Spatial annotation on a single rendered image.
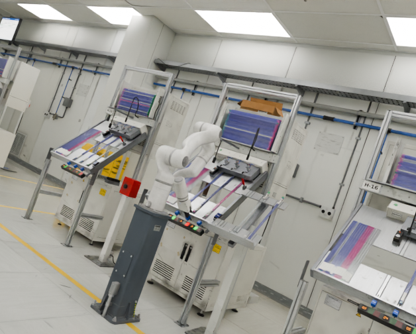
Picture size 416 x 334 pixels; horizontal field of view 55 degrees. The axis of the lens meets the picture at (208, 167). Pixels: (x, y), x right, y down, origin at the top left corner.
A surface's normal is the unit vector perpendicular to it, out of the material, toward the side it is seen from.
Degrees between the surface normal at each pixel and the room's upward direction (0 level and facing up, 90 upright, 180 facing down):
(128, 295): 90
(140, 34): 90
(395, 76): 90
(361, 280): 44
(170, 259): 90
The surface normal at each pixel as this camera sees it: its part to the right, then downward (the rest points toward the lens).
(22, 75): 0.76, 0.26
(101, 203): -0.55, -0.22
